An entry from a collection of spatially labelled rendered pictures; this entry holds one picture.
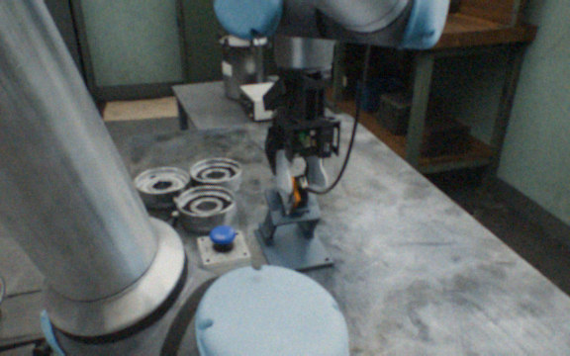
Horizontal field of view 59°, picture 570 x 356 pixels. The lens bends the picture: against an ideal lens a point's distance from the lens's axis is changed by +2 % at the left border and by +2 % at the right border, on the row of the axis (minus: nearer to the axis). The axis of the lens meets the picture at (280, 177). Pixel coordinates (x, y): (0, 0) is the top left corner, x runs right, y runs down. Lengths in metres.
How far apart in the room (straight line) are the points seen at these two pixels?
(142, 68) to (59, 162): 3.85
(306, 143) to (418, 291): 0.28
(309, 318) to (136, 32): 3.79
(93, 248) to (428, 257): 0.61
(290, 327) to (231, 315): 0.04
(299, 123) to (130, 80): 3.58
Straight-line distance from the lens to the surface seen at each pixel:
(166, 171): 1.04
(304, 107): 0.63
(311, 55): 0.63
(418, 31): 0.47
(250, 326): 0.38
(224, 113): 1.78
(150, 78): 4.18
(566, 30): 2.43
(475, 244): 0.91
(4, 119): 0.30
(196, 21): 3.77
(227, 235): 0.75
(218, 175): 1.04
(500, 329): 0.76
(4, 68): 0.29
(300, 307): 0.40
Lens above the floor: 1.29
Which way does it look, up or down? 28 degrees down
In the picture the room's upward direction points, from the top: straight up
